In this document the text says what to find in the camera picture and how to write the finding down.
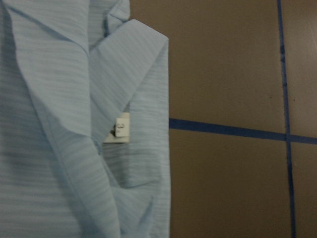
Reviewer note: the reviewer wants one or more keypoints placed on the light blue button-up shirt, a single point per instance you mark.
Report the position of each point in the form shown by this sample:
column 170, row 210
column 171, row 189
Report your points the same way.
column 84, row 149

